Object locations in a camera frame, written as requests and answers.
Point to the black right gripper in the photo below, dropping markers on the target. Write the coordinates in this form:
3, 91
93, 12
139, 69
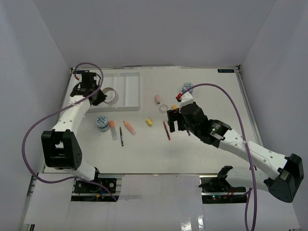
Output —
174, 115

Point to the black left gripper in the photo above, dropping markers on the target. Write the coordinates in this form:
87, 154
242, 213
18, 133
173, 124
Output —
101, 98

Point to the red gel pen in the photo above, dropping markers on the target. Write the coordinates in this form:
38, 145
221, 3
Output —
166, 129

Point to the large clear tape roll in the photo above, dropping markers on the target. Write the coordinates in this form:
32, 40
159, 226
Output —
111, 96

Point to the small clear tape roll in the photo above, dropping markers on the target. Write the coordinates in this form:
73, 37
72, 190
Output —
163, 108

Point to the blue slime jar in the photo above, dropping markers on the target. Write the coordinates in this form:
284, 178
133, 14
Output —
187, 86
102, 123

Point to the black pen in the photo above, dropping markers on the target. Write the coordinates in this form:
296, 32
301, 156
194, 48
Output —
121, 136

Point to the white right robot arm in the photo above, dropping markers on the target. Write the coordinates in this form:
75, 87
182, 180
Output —
278, 174

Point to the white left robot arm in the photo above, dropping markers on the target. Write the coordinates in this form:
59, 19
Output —
60, 146

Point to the yellow eraser block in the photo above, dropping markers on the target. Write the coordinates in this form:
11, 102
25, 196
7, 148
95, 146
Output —
149, 122

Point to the orange capped glue stick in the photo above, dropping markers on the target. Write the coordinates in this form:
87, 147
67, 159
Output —
113, 130

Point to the white compartment tray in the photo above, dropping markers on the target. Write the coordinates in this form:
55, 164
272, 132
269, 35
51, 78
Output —
127, 85

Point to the pink orange highlighter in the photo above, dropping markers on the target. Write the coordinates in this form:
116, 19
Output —
129, 127

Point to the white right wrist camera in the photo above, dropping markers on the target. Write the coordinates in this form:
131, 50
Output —
184, 97

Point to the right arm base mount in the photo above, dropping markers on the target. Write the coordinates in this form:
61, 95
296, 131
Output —
219, 184

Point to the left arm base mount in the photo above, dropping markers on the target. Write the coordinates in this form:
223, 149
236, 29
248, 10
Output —
84, 187

